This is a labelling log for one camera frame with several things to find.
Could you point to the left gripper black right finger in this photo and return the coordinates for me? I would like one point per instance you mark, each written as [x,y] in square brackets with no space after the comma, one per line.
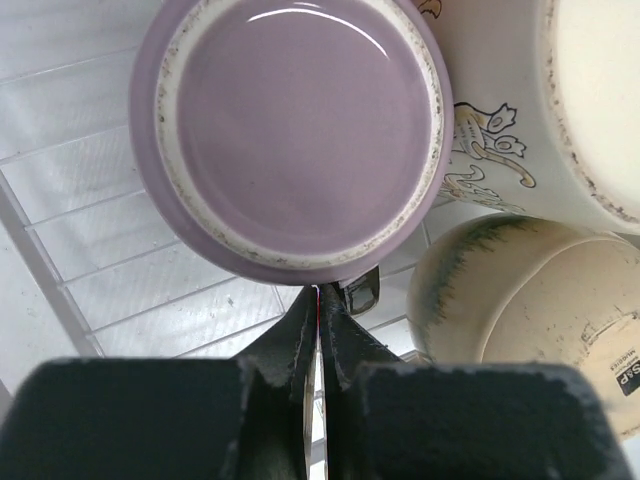
[389,419]

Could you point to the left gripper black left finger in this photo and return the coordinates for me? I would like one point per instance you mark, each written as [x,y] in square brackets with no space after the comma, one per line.
[244,417]

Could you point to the beige stoneware mug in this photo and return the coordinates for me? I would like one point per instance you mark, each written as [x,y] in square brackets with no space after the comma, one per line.
[510,289]

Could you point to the clear acrylic dish rack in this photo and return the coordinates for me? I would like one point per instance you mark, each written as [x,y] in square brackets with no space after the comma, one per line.
[88,267]

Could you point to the mauve purple mug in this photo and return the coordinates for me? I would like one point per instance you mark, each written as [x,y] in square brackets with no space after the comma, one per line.
[291,142]

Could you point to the green-inside patterned mug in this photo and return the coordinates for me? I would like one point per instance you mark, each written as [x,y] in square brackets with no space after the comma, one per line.
[546,97]

